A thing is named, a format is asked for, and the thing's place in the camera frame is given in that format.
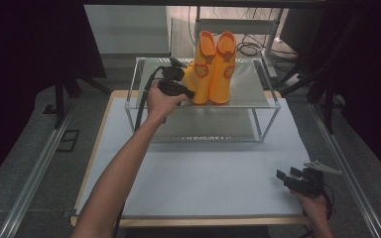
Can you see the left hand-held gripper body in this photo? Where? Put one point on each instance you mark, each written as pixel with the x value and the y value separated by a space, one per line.
pixel 172 77

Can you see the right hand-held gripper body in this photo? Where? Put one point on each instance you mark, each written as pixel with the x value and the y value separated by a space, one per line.
pixel 311 180

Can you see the yellow duck rain boot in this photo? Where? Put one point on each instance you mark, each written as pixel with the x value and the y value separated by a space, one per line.
pixel 223 76
pixel 200 79

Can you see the glass and metal shelf rack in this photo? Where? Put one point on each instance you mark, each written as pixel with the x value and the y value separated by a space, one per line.
pixel 248 89

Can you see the person's right hand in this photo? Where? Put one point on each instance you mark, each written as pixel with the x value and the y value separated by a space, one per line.
pixel 314 206

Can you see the person's left hand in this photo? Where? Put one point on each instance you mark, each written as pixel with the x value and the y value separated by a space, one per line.
pixel 160 104

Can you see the grey cabinet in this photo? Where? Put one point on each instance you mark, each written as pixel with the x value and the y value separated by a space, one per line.
pixel 125 29

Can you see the black stand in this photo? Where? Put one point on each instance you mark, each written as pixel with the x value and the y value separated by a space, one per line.
pixel 63 99
pixel 329 105

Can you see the white table mat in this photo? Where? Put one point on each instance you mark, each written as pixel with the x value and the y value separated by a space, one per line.
pixel 205 178

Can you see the metal floor rail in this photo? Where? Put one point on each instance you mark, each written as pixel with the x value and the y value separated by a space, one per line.
pixel 347 168
pixel 36 168

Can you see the black floor bracket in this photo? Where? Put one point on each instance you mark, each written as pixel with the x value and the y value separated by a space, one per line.
pixel 68 140

